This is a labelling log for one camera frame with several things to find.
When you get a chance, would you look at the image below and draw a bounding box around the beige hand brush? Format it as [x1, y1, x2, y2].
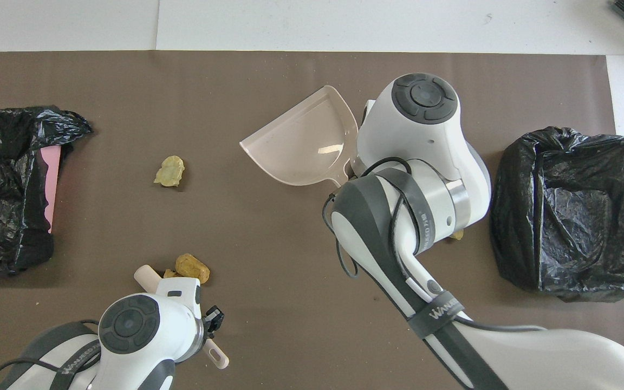
[134, 264, 230, 370]

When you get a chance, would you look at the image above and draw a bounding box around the pale yellow lump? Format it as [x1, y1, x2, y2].
[154, 155, 186, 188]

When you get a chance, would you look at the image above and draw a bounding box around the black bag lined box bin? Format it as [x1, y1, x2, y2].
[490, 126, 624, 303]

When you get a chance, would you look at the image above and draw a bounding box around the brown paper table mat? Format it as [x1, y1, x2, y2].
[0, 51, 624, 390]

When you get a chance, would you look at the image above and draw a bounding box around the pink plastic bin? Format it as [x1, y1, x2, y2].
[40, 145, 62, 235]

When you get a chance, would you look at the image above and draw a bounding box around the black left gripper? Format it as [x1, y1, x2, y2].
[204, 305, 225, 332]

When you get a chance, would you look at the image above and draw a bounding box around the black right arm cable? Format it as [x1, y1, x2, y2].
[322, 157, 547, 332]

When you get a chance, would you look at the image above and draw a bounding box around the pale pink dustpan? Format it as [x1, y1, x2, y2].
[239, 85, 359, 187]

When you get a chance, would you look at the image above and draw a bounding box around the brown toy bread nugget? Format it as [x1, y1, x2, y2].
[175, 253, 211, 284]

